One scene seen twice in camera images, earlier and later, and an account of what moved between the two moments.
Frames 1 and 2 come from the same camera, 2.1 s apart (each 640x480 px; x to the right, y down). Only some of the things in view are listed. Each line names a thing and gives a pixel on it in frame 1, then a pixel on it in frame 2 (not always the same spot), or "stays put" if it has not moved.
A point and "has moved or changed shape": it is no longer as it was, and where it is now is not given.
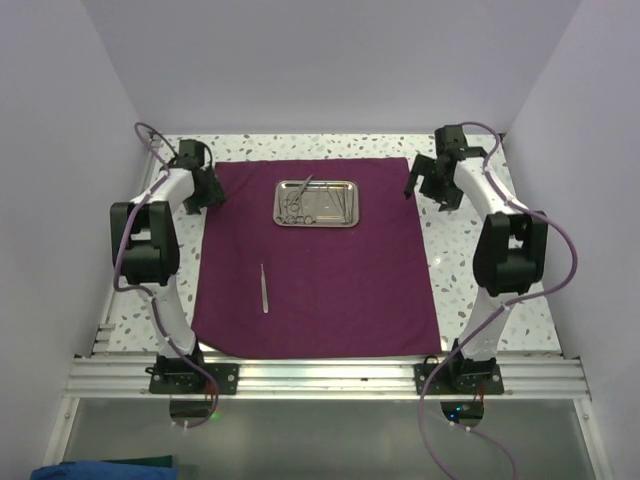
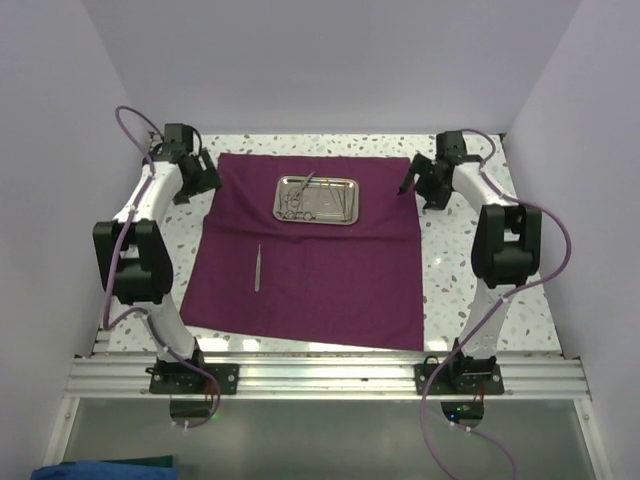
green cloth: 158,462 stays put
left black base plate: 180,379 stays put
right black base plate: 457,379 stays put
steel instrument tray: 313,203 stays put
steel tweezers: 264,290 to 258,269
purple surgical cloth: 263,290 has moved or changed shape
